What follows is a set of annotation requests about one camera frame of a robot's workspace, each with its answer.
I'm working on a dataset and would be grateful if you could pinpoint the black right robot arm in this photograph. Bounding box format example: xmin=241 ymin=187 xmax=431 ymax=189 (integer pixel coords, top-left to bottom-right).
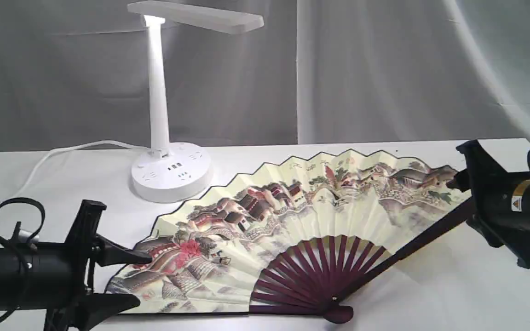
xmin=447 ymin=140 xmax=530 ymax=269

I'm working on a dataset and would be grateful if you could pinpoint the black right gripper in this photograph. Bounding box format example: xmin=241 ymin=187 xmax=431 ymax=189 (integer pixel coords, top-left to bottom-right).
xmin=446 ymin=140 xmax=530 ymax=269

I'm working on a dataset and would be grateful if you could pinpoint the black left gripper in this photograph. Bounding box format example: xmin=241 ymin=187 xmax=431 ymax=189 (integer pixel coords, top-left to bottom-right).
xmin=44 ymin=200 xmax=153 ymax=331

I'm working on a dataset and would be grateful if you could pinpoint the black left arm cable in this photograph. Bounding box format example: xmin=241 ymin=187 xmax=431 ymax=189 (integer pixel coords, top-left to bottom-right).
xmin=0 ymin=198 xmax=47 ymax=331

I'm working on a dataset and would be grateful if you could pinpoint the thin white cable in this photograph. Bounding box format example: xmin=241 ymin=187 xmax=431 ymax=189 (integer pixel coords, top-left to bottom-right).
xmin=0 ymin=140 xmax=150 ymax=214

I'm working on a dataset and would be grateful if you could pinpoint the white desk lamp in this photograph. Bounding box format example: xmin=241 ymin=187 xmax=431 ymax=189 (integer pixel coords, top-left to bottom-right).
xmin=127 ymin=0 xmax=265 ymax=204

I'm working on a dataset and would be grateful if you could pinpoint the painted paper folding fan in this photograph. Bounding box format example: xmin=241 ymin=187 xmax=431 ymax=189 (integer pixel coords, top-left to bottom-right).
xmin=105 ymin=149 xmax=471 ymax=323

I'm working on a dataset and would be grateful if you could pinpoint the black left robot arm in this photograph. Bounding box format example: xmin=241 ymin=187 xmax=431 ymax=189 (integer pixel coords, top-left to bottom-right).
xmin=0 ymin=200 xmax=153 ymax=331

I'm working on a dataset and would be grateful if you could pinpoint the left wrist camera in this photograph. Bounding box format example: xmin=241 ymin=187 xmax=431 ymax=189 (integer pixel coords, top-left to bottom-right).
xmin=12 ymin=222 xmax=40 ymax=244

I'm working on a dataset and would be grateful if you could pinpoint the white backdrop curtain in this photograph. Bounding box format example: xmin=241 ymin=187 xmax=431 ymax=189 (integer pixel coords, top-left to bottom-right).
xmin=0 ymin=0 xmax=530 ymax=151

